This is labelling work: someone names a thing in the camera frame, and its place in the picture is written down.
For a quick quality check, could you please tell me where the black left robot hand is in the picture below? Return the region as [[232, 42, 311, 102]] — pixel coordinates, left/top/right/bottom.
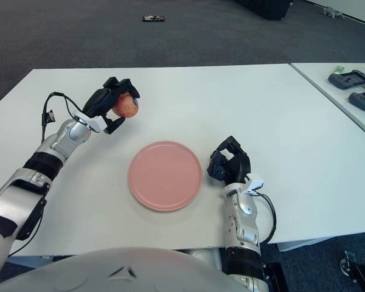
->
[[81, 77, 141, 135]]

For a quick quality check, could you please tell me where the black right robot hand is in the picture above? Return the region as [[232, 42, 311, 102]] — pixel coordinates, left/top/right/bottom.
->
[[206, 136, 252, 185]]

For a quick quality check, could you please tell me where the red apple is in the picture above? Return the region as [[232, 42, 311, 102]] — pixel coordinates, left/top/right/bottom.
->
[[112, 92, 140, 119]]

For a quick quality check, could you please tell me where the pink round plate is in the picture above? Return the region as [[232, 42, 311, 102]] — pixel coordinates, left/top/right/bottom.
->
[[128, 141, 203, 212]]

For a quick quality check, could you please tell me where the small dark floor object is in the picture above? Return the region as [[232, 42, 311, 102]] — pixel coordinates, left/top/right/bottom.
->
[[142, 14, 166, 23]]

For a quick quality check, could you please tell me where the black stand with caster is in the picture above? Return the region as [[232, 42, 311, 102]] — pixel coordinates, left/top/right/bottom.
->
[[340, 250, 365, 292]]

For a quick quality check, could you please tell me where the black box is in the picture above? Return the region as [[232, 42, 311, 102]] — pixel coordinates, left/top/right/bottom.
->
[[233, 0, 293, 21]]

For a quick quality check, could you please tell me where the grey robot torso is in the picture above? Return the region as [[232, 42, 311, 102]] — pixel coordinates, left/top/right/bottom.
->
[[0, 246, 242, 292]]

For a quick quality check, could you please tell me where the grey toy figure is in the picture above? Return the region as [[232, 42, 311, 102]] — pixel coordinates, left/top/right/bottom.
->
[[319, 5, 346, 19]]

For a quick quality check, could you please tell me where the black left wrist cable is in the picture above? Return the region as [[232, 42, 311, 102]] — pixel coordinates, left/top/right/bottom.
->
[[41, 91, 89, 144]]

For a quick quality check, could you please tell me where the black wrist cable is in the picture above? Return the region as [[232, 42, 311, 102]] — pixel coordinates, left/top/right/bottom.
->
[[247, 189, 278, 246], [41, 91, 89, 144]]

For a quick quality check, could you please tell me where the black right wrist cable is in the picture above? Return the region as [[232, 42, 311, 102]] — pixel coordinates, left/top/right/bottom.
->
[[247, 189, 278, 246]]

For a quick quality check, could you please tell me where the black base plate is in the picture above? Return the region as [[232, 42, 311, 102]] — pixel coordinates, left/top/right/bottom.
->
[[260, 262, 290, 292]]

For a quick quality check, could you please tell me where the black left elbow cable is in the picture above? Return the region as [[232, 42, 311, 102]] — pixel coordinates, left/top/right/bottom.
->
[[8, 196, 48, 256]]

